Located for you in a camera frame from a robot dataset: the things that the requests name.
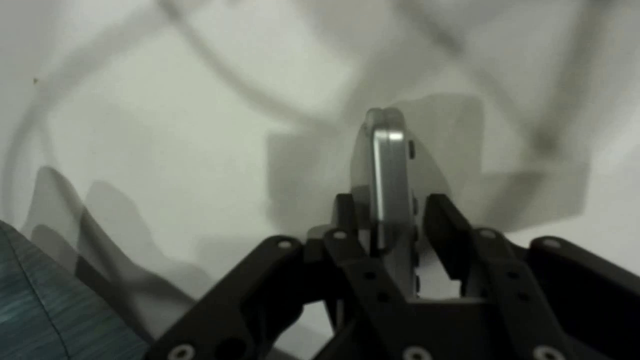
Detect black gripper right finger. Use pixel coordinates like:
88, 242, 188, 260
424, 191, 640, 360

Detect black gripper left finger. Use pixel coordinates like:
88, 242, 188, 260
142, 191, 411, 360

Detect silver white remote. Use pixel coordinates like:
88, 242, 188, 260
349, 106, 424, 300

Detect white sofa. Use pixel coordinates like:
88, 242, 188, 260
0, 0, 640, 360

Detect blue square pillow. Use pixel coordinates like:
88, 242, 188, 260
0, 217, 153, 360

